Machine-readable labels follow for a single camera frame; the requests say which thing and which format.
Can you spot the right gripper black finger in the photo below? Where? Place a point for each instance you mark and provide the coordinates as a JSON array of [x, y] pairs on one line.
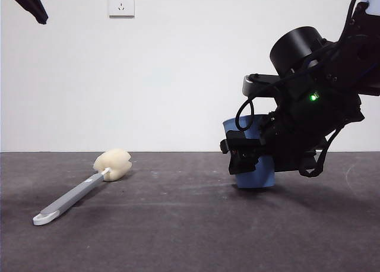
[[240, 156]]

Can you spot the blue ribbed plastic cup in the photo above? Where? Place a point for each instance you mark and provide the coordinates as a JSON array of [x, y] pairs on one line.
[[264, 174]]

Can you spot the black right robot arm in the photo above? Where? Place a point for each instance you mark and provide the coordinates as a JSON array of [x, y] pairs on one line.
[[297, 49]]

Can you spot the pale grey right camera box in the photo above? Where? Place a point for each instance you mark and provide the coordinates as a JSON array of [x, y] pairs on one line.
[[258, 85]]

